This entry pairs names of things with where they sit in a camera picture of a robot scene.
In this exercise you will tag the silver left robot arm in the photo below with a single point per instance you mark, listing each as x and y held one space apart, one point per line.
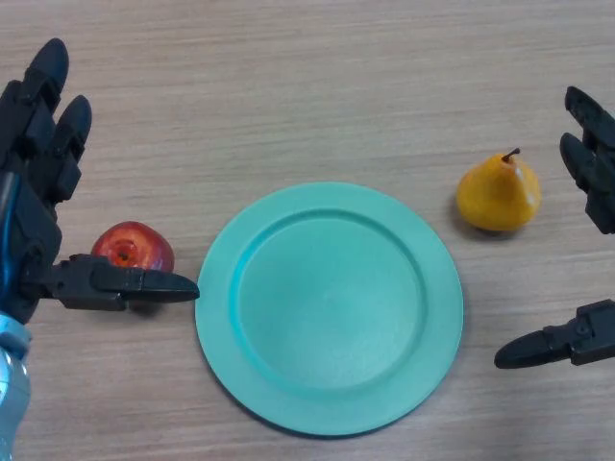
12 384

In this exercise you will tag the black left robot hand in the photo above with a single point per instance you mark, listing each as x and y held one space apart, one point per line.
33 225

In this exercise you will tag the red apple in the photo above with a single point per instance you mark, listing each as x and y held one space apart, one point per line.
130 240

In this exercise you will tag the yellow pear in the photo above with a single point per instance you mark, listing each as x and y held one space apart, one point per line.
497 197

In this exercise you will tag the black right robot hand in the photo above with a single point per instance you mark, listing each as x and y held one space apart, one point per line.
596 163

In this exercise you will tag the green round plate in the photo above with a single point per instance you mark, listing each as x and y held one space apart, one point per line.
331 312

